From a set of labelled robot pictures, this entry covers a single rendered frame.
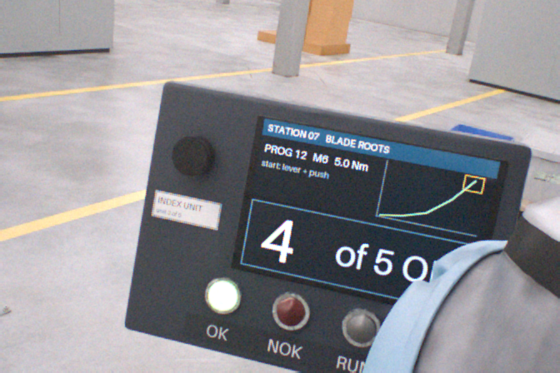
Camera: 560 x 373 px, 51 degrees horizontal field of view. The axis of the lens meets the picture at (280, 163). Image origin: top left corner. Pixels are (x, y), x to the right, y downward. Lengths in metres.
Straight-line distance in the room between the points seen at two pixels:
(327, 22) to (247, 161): 8.32
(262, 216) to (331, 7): 8.35
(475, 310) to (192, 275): 0.27
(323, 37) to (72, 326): 7.02
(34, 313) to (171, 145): 1.99
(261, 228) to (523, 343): 0.27
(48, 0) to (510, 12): 5.52
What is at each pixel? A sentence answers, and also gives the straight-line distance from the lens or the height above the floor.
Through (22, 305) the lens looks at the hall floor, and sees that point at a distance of 2.44.
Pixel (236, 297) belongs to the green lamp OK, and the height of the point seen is 1.12.
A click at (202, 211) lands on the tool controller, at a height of 1.17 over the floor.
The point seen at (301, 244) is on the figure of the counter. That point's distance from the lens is 0.42.
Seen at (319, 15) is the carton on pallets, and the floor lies 0.54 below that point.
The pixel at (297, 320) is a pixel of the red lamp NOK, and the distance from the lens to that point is 0.42.
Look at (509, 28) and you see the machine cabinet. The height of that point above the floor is 0.79.
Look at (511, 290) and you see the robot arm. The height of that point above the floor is 1.27.
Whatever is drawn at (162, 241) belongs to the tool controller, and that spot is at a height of 1.14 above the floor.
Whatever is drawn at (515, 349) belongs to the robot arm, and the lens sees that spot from 0.19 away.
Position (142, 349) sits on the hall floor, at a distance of 2.20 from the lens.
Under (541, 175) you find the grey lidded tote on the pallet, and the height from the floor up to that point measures 0.32.
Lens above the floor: 1.35
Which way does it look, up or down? 20 degrees down
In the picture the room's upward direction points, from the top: 8 degrees clockwise
